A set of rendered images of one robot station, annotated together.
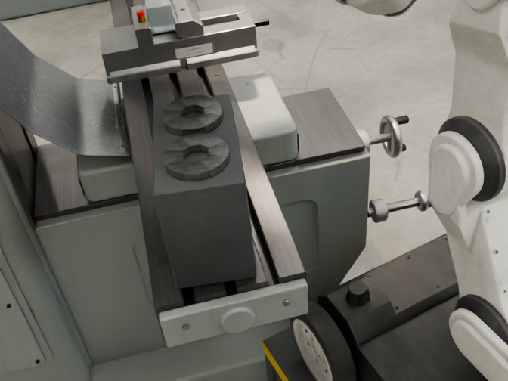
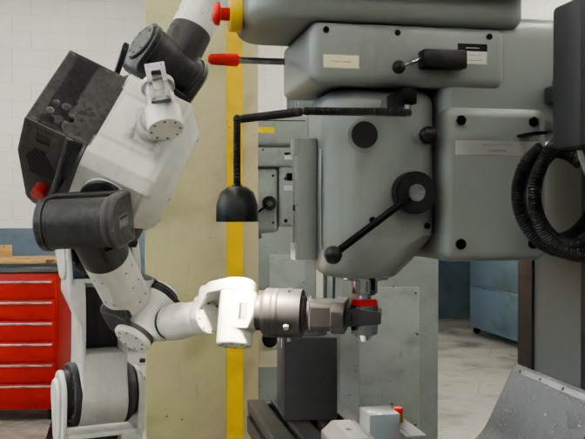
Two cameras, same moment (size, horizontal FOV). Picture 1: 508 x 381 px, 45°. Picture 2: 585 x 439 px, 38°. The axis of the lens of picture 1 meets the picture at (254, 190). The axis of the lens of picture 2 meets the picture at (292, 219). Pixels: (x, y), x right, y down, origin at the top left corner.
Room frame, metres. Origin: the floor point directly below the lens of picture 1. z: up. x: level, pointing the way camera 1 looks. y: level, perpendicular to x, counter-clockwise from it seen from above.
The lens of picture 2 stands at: (2.72, -0.03, 1.43)
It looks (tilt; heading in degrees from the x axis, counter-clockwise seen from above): 1 degrees down; 178
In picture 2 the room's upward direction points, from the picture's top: straight up
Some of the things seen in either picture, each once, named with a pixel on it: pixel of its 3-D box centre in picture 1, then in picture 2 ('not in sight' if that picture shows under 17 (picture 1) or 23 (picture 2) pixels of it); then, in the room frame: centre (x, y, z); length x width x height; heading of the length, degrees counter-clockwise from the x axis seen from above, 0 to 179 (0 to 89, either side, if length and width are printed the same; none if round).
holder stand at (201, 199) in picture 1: (203, 185); (305, 367); (0.72, 0.07, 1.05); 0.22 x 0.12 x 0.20; 3
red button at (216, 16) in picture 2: not in sight; (221, 13); (1.27, -0.10, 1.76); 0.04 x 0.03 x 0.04; 9
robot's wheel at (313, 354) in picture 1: (321, 348); not in sight; (0.79, -0.11, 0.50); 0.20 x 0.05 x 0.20; 24
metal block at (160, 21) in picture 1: (159, 13); (379, 428); (1.31, 0.17, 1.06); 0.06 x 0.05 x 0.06; 9
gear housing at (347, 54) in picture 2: not in sight; (387, 66); (1.22, 0.19, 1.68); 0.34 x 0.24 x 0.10; 99
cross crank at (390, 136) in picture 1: (378, 139); not in sight; (1.30, -0.34, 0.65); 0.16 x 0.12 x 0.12; 99
